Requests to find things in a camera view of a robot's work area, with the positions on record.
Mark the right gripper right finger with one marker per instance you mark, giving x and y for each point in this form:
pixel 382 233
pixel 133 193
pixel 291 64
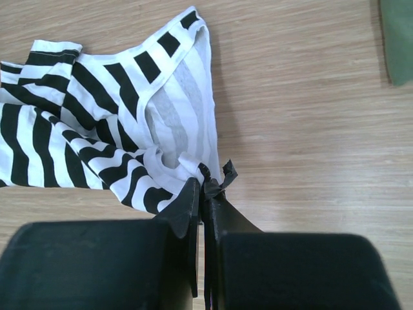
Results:
pixel 247 268

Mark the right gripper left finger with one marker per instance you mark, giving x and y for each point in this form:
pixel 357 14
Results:
pixel 106 264

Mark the black white striped top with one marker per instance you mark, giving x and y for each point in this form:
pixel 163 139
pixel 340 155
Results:
pixel 139 123

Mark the green motorcycle tank top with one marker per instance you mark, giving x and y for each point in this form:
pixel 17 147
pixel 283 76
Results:
pixel 396 16

